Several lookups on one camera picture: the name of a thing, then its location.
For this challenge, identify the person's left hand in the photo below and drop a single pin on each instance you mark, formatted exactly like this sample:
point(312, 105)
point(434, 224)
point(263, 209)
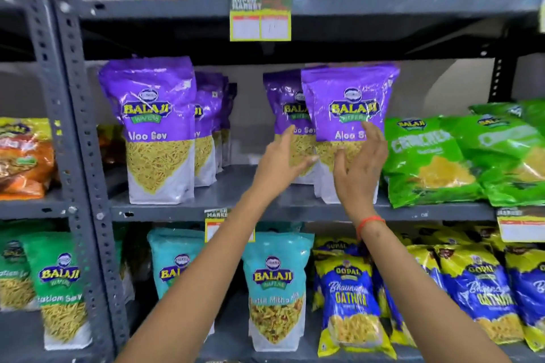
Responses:
point(274, 167)

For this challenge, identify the person's right hand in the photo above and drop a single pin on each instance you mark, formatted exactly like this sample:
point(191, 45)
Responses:
point(362, 179)

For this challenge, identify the person's right thumb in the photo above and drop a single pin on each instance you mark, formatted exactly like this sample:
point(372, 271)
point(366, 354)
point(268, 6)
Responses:
point(339, 167)

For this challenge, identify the person's left thumb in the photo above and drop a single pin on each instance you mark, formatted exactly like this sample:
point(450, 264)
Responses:
point(306, 161)

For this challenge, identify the purple snack packet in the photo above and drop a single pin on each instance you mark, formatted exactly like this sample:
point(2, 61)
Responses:
point(157, 120)
point(206, 120)
point(283, 94)
point(349, 90)

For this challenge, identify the person's right forearm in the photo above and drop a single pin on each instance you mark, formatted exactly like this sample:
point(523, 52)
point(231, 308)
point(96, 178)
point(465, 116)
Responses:
point(417, 303)

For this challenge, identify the person's left forearm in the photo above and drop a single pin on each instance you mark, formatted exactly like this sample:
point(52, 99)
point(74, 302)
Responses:
point(200, 290)

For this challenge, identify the orange wristband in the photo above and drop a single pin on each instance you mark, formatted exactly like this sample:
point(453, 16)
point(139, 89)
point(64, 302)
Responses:
point(369, 221)

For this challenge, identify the green chips packet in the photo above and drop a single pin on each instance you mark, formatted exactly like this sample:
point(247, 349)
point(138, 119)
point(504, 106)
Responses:
point(506, 154)
point(425, 158)
point(519, 109)

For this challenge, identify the yellow price label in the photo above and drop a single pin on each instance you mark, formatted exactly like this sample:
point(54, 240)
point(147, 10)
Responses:
point(260, 20)
point(212, 226)
point(521, 224)

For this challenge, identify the teal snack packet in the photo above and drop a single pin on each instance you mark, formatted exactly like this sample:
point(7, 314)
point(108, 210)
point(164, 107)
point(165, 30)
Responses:
point(276, 286)
point(174, 260)

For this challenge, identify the grey metal shelf rack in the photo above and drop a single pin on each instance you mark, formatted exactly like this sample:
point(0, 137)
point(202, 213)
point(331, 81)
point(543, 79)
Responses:
point(25, 209)
point(383, 5)

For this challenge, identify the row of blue yellow packets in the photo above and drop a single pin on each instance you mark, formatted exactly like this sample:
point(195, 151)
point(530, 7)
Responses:
point(481, 286)

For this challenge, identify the dark brown snack packet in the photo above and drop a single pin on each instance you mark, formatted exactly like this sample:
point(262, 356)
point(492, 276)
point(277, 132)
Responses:
point(111, 145)

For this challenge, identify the green snack packet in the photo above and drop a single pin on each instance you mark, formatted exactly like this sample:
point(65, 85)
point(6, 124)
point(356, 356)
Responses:
point(12, 273)
point(59, 286)

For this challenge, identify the orange snack packet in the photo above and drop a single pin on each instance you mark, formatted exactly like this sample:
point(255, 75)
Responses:
point(23, 158)

